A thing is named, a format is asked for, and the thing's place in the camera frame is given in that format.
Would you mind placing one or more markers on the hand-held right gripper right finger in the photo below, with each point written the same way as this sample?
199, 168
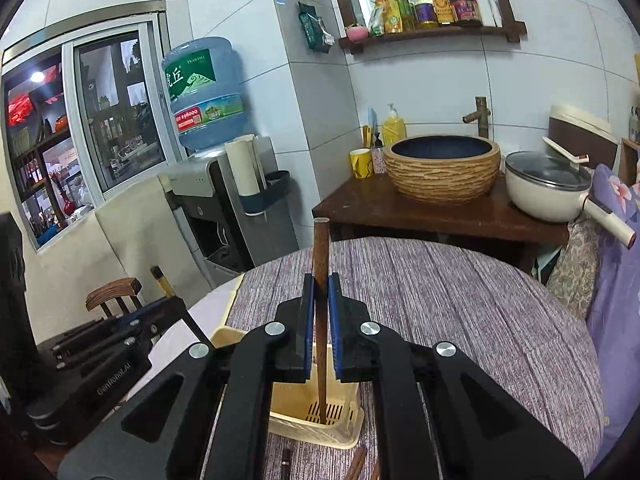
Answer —
334, 320

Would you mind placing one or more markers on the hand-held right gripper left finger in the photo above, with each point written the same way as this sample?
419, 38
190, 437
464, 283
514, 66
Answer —
310, 320

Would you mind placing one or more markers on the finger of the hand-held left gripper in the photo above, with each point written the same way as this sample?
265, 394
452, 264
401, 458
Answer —
147, 310
100, 342

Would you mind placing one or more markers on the dark chopstick with gold band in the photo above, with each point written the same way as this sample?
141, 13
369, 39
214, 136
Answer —
162, 280

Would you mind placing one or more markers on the cream plastic utensil holder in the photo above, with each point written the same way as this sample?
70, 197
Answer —
300, 425

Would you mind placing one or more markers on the wooden chair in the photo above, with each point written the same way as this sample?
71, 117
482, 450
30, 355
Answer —
112, 295

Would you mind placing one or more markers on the grey water dispenser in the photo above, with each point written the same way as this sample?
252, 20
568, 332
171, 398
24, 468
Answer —
230, 230

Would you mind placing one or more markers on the red vase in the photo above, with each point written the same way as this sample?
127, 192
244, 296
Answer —
67, 205

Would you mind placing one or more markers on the yellow cup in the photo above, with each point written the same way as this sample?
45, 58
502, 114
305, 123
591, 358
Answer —
361, 164

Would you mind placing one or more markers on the woven pattern basin sink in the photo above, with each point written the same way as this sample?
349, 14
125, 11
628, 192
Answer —
440, 175

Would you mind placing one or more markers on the yellow soap pump bottle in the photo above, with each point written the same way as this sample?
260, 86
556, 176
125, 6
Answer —
394, 127

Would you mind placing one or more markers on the sliding window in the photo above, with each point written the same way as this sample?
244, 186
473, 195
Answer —
120, 105

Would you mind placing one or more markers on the blue water jug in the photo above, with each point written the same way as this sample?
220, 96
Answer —
205, 90

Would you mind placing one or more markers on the white pot with glass lid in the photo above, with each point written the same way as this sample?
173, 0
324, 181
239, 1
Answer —
540, 195

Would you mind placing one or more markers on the patterned beige cushion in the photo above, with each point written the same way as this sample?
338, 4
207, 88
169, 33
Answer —
572, 265

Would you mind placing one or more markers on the bronze faucet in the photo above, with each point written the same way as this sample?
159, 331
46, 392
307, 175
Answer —
482, 115

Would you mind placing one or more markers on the purple floral cloth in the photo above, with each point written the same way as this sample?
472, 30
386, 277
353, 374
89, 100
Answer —
617, 310

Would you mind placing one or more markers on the white rice paddle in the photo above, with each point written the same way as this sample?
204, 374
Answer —
565, 150

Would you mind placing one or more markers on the pink bowl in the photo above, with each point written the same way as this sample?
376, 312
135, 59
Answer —
356, 34

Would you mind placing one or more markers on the green hanging packet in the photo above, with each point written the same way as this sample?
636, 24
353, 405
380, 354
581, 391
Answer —
312, 27

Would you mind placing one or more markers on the green yellow food packet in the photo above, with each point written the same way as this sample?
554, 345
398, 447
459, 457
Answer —
378, 17

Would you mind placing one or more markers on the brown and white rice cooker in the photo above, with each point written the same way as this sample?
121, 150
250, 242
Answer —
580, 135

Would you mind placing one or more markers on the yellow oil bottle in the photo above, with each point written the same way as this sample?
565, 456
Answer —
397, 12

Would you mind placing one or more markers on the oil bottle with purple label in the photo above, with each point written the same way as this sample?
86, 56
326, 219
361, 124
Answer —
422, 7

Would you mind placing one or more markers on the amber sauce bottle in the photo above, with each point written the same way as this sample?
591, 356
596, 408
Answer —
441, 5

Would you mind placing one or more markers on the blue and white wall holder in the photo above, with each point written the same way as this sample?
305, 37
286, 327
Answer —
265, 197

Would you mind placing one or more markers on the dark wooden wall shelf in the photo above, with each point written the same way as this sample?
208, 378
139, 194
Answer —
430, 35

